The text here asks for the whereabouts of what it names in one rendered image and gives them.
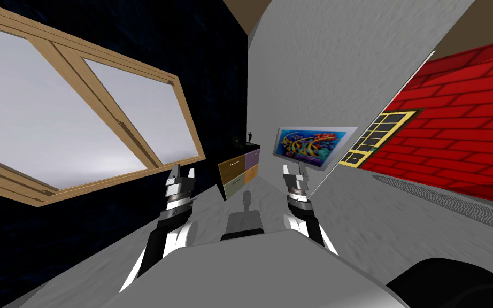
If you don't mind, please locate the black cabinet with coloured drawers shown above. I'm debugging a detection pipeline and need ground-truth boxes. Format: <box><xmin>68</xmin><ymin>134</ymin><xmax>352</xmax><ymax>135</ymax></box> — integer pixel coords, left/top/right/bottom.
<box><xmin>217</xmin><ymin>132</ymin><xmax>261</xmax><ymax>202</ymax></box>

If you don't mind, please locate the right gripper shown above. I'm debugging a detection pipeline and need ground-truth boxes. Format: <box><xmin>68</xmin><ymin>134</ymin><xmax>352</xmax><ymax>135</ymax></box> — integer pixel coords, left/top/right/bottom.
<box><xmin>282</xmin><ymin>163</ymin><xmax>311</xmax><ymax>195</ymax></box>

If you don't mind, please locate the wooden framed window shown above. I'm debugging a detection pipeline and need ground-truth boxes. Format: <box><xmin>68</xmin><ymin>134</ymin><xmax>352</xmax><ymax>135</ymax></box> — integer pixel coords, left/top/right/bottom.
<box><xmin>0</xmin><ymin>0</ymin><xmax>207</xmax><ymax>209</ymax></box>

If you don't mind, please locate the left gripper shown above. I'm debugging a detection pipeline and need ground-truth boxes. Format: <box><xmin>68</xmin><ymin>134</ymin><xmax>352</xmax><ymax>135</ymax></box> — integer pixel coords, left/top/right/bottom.
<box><xmin>165</xmin><ymin>164</ymin><xmax>197</xmax><ymax>198</ymax></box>

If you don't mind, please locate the colourful fish picture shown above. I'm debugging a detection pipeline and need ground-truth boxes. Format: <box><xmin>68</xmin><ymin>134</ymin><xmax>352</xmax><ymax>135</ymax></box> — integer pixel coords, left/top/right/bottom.
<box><xmin>272</xmin><ymin>126</ymin><xmax>359</xmax><ymax>172</ymax></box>

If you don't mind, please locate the yellow framed window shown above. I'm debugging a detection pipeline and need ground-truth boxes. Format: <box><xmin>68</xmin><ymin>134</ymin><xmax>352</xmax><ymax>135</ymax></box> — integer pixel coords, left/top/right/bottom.
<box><xmin>338</xmin><ymin>110</ymin><xmax>419</xmax><ymax>169</ymax></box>

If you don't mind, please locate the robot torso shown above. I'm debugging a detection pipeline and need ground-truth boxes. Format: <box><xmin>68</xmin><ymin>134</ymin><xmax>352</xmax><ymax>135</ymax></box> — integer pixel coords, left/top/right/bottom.
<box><xmin>19</xmin><ymin>228</ymin><xmax>406</xmax><ymax>308</ymax></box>

